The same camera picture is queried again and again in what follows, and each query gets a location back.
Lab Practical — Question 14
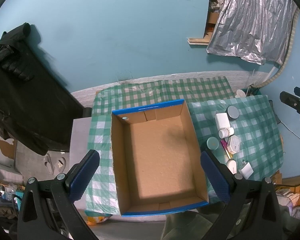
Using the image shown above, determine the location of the white oval bottle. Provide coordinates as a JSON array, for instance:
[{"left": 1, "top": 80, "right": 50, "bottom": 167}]
[{"left": 226, "top": 159, "right": 237, "bottom": 174}]

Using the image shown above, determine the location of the white charger cube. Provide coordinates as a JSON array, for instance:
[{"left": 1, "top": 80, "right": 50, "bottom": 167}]
[{"left": 238, "top": 160, "right": 254, "bottom": 179}]

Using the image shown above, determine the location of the pink cosmetic tube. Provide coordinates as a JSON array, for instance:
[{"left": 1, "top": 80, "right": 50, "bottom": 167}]
[{"left": 221, "top": 139, "right": 232, "bottom": 159}]

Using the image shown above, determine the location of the teal round tin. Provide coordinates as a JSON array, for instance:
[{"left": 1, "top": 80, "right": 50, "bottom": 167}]
[{"left": 206, "top": 137, "right": 219, "bottom": 151}]

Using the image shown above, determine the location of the white octagonal box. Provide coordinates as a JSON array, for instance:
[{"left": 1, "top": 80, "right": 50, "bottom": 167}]
[{"left": 227, "top": 135, "right": 241, "bottom": 154}]

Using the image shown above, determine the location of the white cylindrical bottle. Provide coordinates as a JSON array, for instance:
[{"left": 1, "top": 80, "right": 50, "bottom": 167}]
[{"left": 218, "top": 127, "right": 235, "bottom": 139}]

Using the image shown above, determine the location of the white rectangular box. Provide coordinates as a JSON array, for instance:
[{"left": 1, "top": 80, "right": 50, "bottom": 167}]
[{"left": 215, "top": 113, "right": 231, "bottom": 130}]

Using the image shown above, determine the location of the blue-rimmed cardboard box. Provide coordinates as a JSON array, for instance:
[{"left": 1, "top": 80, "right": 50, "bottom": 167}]
[{"left": 110, "top": 99, "right": 209, "bottom": 216}]

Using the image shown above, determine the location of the grey-lidded round jar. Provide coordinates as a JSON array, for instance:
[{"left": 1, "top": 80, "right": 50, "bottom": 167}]
[{"left": 226, "top": 105, "right": 239, "bottom": 121}]

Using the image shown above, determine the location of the green checkered tablecloth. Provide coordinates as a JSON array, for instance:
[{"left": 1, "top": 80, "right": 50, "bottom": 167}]
[{"left": 84, "top": 76, "right": 234, "bottom": 215}]

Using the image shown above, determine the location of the teal checkered plastic sheet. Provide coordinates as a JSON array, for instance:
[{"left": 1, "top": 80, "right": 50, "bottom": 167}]
[{"left": 187, "top": 95, "right": 283, "bottom": 181}]

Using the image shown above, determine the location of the white cup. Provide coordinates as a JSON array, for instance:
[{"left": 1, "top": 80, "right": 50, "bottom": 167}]
[{"left": 235, "top": 89, "right": 246, "bottom": 98}]

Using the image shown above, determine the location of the silver foil sheet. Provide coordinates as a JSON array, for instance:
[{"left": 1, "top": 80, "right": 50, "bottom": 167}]
[{"left": 206, "top": 0, "right": 297, "bottom": 65}]

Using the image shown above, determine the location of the wooden shelf plank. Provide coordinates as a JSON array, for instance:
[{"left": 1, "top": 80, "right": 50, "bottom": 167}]
[{"left": 187, "top": 37, "right": 210, "bottom": 46}]

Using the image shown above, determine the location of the beige corrugated hose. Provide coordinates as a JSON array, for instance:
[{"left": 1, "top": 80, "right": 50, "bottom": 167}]
[{"left": 255, "top": 10, "right": 300, "bottom": 88}]

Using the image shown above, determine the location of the black garment on wall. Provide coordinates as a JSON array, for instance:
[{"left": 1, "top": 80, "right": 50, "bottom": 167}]
[{"left": 0, "top": 23, "right": 84, "bottom": 155}]

